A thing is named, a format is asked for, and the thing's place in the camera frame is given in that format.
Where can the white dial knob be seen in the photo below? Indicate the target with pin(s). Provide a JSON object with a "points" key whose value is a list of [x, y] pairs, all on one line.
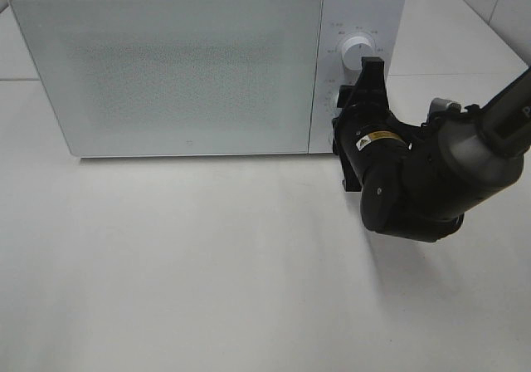
{"points": [[353, 49], [332, 105]]}

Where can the white microwave door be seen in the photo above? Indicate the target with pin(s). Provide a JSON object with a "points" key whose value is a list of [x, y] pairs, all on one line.
{"points": [[176, 77]]}

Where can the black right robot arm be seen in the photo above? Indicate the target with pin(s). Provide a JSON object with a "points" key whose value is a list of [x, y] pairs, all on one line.
{"points": [[418, 181]]}

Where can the round white door button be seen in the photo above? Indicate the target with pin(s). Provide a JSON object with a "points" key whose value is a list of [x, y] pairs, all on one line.
{"points": [[331, 141]]}

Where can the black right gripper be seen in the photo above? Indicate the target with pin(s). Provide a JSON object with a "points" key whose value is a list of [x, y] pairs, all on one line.
{"points": [[368, 138]]}

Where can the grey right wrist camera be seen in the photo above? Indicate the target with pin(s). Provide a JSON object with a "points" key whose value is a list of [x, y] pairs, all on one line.
{"points": [[439, 105]]}

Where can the white microwave oven body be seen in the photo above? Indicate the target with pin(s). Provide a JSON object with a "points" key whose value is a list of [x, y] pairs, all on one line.
{"points": [[357, 11]]}

